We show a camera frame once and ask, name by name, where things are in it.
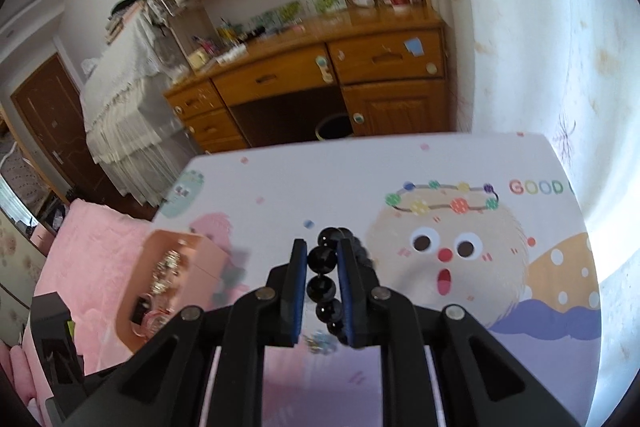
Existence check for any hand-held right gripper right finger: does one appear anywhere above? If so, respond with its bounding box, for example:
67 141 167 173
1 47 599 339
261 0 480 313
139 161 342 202
337 237 583 427

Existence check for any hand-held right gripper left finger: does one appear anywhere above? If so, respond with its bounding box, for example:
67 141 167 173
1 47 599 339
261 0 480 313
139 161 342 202
60 238 311 427

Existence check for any black bead bracelet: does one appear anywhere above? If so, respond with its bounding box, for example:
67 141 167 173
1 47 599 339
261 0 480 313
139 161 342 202
306 227 373 345

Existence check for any pink bangle bracelet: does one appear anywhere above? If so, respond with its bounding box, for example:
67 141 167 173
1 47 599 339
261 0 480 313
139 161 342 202
131 294 173 338

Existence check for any pink plastic tray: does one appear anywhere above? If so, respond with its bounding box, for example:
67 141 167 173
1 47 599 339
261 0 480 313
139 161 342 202
116 229 251 353

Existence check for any gold rhinestone hair clip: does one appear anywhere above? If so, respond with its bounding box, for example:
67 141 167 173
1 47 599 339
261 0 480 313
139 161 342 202
150 249 183 295

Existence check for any small flower brooch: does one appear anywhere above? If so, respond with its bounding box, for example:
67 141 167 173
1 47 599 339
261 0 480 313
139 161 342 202
302 332 341 355

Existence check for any pink fluffy blanket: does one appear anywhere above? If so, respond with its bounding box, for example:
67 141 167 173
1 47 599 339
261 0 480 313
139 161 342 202
0 199 156 427

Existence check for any dark trash bin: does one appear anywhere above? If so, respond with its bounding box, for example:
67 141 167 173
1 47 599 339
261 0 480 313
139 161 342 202
314 113 357 142

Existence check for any wooden desk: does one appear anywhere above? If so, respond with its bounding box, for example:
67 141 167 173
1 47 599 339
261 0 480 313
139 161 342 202
164 14 448 152

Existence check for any brown wooden door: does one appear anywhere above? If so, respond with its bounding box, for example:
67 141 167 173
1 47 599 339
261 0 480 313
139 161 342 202
10 54 108 202

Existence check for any white lace cloth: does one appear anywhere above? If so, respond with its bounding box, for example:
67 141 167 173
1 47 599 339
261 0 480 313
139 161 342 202
80 7 201 208

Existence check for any clear plastic bag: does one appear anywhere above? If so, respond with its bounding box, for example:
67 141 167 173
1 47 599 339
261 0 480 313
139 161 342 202
157 37 193 80

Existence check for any glass pen jar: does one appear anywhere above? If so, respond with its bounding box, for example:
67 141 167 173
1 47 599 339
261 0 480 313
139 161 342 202
217 19 238 48

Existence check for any row of green picture cards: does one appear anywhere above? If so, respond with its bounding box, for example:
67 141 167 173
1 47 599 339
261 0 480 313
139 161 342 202
245 0 348 30

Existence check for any white leaf print curtain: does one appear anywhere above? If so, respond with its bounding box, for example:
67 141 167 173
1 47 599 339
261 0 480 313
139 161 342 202
445 0 640 427

